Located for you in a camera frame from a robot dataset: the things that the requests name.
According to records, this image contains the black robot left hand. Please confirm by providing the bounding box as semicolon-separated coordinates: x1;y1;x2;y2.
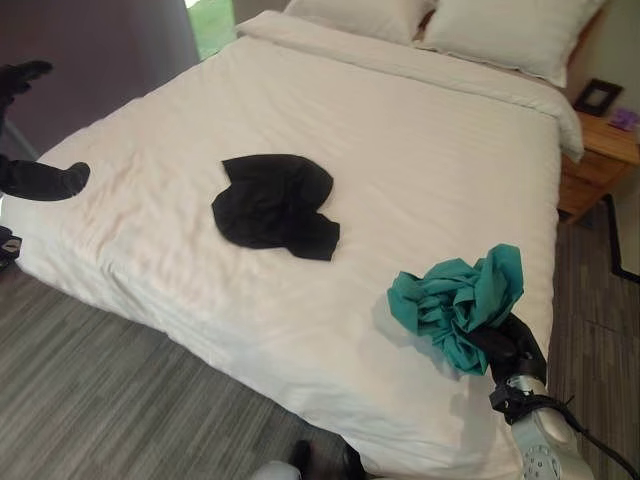
0;60;92;205

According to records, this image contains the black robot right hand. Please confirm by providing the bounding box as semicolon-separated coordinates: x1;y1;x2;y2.
469;313;549;390

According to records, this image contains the teal garment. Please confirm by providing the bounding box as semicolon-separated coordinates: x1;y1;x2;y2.
387;243;526;375

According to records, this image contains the bed with white duvet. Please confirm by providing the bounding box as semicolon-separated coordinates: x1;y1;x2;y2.
2;9;585;480

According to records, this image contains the dark object on floor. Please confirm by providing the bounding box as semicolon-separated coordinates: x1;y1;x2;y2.
0;224;24;269

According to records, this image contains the wooden nightstand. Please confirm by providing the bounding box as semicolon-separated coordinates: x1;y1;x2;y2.
556;108;640;225

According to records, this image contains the window with green view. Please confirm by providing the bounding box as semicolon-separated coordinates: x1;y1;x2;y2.
183;0;237;63

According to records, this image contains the black crumpled garment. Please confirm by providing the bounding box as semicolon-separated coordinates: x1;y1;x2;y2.
210;153;342;263

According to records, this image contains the small purple object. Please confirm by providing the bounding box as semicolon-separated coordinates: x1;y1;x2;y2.
611;107;640;131

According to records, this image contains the silver robot body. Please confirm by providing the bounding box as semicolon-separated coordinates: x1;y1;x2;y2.
251;459;303;480

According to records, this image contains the white pillow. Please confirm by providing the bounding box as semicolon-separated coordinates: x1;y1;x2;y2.
414;0;609;89
282;0;437;45

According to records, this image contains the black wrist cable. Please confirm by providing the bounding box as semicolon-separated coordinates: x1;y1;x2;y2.
542;394;640;479

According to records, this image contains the black picture frame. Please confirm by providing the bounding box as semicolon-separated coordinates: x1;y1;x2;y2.
572;78;625;117

